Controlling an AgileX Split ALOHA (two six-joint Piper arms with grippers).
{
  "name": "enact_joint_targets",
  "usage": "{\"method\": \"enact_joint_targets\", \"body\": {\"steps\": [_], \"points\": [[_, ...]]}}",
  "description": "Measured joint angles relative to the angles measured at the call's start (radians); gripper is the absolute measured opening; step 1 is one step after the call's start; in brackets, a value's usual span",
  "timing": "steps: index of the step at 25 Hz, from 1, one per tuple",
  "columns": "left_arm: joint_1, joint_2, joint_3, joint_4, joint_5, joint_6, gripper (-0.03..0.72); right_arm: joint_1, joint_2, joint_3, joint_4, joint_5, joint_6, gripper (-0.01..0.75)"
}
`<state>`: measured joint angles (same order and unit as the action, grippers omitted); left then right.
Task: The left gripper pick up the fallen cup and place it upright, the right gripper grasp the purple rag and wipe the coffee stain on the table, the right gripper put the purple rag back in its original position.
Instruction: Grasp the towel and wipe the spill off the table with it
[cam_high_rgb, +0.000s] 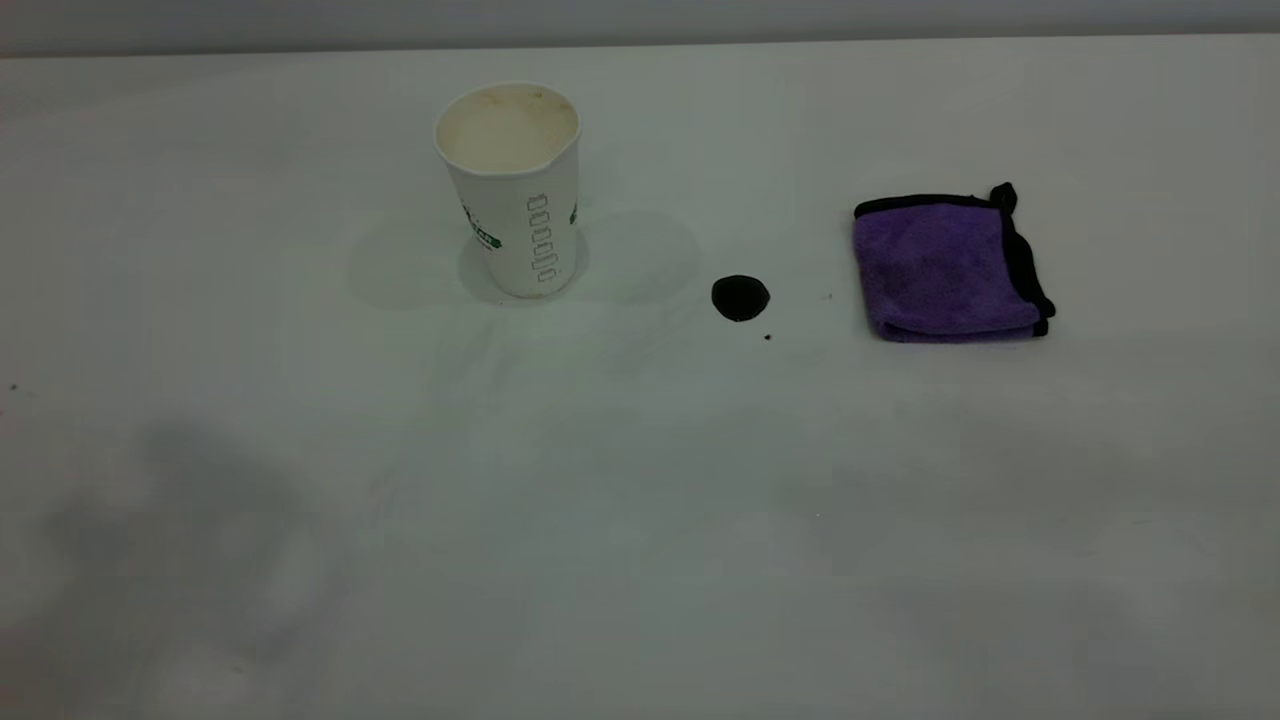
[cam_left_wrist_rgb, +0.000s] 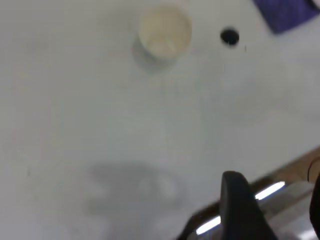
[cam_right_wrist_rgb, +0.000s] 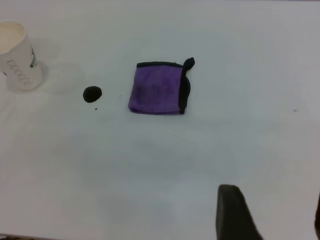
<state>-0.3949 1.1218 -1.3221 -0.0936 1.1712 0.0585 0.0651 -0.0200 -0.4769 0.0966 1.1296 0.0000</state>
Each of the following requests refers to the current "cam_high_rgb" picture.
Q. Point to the white paper coffee cup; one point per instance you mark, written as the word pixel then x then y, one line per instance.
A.
pixel 515 190

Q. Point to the purple cloth with black trim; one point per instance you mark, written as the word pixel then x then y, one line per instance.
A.
pixel 940 270

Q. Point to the dark coffee spill stain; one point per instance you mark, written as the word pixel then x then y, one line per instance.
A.
pixel 740 298

